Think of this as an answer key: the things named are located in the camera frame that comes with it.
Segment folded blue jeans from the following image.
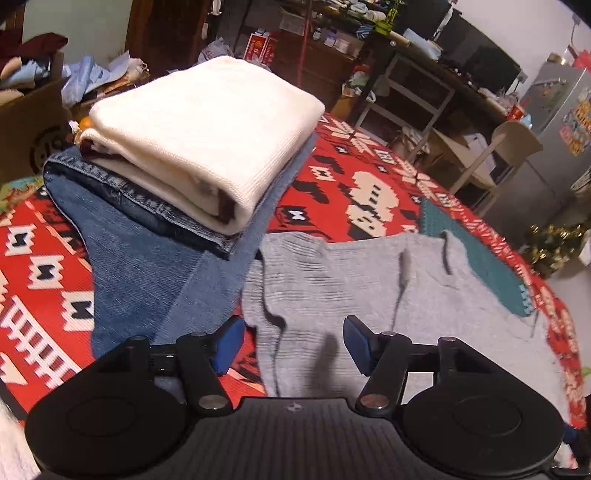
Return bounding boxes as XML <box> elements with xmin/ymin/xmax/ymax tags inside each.
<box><xmin>43</xmin><ymin>137</ymin><xmax>315</xmax><ymax>358</ymax></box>

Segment green cutting mat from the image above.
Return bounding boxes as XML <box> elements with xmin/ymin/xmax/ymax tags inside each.
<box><xmin>419</xmin><ymin>198</ymin><xmax>535</xmax><ymax>317</ymax></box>

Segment grey polo shirt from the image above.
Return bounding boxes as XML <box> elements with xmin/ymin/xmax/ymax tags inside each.
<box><xmin>242</xmin><ymin>232</ymin><xmax>569</xmax><ymax>415</ymax></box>

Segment pile of clothes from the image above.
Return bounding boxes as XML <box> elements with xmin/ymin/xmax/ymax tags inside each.
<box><xmin>1</xmin><ymin>29</ymin><xmax>148</xmax><ymax>108</ymax></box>

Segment cardboard box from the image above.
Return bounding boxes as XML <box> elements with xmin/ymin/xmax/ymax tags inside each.
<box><xmin>1</xmin><ymin>52</ymin><xmax>71</xmax><ymax>183</ymax></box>

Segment white drawer unit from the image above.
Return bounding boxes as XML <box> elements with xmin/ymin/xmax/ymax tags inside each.
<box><xmin>352</xmin><ymin>53</ymin><xmax>456</xmax><ymax>162</ymax></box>

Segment black monitor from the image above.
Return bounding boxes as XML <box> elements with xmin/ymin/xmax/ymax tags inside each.
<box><xmin>436</xmin><ymin>9</ymin><xmax>521</xmax><ymax>93</ymax></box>

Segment beige plastic chair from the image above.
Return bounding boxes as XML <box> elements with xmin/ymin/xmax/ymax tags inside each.
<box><xmin>432</xmin><ymin>120</ymin><xmax>543</xmax><ymax>215</ymax></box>

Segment red broom handle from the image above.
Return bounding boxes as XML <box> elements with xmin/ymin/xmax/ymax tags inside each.
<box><xmin>297</xmin><ymin>0</ymin><xmax>314</xmax><ymax>88</ymax></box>

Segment small christmas tree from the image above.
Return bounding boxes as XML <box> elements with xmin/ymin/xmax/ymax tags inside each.
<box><xmin>520</xmin><ymin>220</ymin><xmax>590</xmax><ymax>279</ymax></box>

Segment grey refrigerator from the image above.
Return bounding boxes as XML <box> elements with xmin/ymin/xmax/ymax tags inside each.
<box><xmin>484</xmin><ymin>63</ymin><xmax>590</xmax><ymax>247</ymax></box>

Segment red christmas pattern blanket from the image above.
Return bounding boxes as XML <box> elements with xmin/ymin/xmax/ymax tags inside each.
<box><xmin>1</xmin><ymin>116</ymin><xmax>587</xmax><ymax>427</ymax></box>

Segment wooden drawer chest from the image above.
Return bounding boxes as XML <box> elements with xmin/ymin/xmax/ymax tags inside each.
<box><xmin>270</xmin><ymin>30</ymin><xmax>356</xmax><ymax>111</ymax></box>

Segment dark desk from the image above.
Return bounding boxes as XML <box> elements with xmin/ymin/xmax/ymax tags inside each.
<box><xmin>351</xmin><ymin>34</ymin><xmax>514</xmax><ymax>158</ymax></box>

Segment folded white towel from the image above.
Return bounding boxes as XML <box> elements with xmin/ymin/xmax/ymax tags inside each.
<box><xmin>78</xmin><ymin>56</ymin><xmax>325</xmax><ymax>236</ymax></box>

